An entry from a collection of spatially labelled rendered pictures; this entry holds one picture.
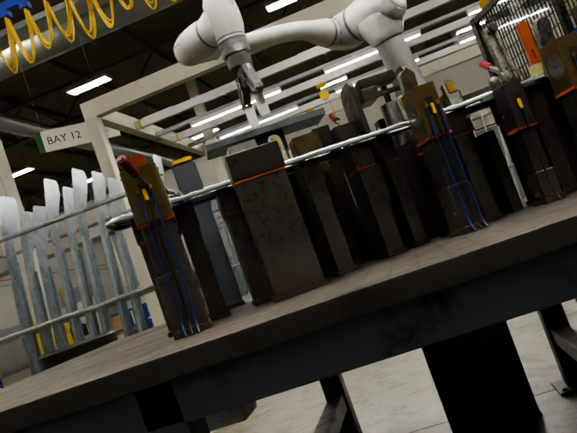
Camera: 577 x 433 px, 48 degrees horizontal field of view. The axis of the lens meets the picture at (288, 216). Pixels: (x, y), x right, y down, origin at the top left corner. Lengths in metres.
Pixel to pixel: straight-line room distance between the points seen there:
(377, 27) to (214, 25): 0.59
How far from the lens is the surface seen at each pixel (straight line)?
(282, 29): 2.26
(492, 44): 2.02
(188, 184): 1.91
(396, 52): 2.32
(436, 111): 1.49
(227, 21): 2.01
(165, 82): 8.30
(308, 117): 1.94
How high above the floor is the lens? 0.78
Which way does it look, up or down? 4 degrees up
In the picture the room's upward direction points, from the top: 20 degrees counter-clockwise
